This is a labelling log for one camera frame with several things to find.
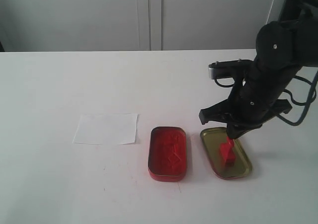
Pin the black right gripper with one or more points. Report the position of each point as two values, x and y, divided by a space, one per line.
253 100

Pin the gold tin lid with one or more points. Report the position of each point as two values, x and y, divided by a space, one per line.
211 139

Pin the white paper sheet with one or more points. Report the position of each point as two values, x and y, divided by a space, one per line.
106 129

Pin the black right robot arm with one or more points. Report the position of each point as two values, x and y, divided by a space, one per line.
283 47

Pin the white cabinet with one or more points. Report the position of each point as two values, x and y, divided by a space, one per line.
132 25

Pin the red ink pad tin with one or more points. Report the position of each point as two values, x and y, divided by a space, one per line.
167 159

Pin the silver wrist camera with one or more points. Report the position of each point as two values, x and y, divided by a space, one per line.
228 69

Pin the red stamp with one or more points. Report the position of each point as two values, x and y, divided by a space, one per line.
226 151

